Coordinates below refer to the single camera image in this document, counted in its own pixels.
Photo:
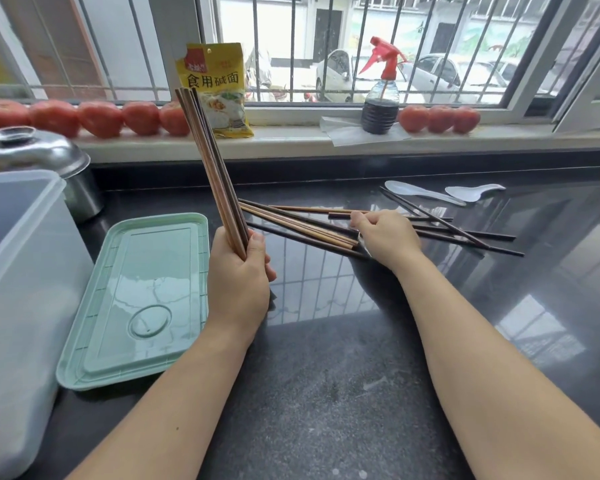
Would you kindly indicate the person's right hand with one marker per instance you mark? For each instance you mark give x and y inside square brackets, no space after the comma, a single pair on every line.
[392,239]

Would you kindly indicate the open window sash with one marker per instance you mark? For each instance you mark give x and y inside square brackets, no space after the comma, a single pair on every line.
[595,94]

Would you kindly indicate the white window frame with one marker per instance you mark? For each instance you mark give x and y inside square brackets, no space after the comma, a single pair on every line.
[290,114]

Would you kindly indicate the light brown wooden chopstick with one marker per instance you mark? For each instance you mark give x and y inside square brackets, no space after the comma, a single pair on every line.
[204,159]
[210,159]

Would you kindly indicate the metal window bars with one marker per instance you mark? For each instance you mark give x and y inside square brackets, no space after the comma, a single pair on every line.
[296,44]

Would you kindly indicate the steel pot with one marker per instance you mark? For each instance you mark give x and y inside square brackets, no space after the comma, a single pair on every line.
[82,194]

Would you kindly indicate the dark brown wooden chopstick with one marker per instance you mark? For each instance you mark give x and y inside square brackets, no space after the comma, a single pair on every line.
[216,159]
[223,159]

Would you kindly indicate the pile of wooden chopsticks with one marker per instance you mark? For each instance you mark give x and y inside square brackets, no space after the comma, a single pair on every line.
[300,225]

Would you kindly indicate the clear plastic sheet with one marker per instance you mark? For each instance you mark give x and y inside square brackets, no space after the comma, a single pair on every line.
[345,134]

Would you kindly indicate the white parked car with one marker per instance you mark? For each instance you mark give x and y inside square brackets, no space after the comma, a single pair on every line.
[510,72]
[337,74]
[460,77]

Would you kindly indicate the person's left thumb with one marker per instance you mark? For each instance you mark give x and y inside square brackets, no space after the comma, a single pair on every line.
[255,246]

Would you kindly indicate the spray bottle with red nozzle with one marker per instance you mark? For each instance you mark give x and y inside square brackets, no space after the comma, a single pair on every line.
[380,112]

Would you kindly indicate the white window sill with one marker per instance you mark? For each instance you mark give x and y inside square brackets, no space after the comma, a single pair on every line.
[300,144]

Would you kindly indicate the yellow food powder packet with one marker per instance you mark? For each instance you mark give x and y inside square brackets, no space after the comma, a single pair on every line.
[220,74]

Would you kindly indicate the green plastic box lid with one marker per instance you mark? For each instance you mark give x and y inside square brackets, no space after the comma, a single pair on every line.
[140,294]

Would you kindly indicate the short white plastic spoon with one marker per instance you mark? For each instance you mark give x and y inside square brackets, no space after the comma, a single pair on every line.
[467,192]

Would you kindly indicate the steel pot lid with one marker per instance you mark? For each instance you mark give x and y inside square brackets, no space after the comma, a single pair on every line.
[35,154]

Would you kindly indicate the red tomato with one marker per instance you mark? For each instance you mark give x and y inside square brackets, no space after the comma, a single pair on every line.
[413,119]
[441,119]
[141,118]
[5,114]
[55,118]
[466,120]
[101,119]
[174,119]

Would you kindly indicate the translucent plastic storage box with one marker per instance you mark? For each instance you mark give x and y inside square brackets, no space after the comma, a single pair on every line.
[25,314]

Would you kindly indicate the person's right thumb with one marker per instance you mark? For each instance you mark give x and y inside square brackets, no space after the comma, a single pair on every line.
[364,243]

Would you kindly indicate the long white plastic spoon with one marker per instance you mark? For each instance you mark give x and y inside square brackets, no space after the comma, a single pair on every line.
[410,189]

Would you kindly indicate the person's right forearm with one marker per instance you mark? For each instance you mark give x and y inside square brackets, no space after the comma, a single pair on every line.
[480,369]

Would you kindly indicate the person's left forearm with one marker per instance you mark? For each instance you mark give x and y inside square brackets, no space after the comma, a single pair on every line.
[180,394]

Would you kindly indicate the person's left hand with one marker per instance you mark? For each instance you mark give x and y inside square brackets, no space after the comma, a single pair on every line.
[235,289]

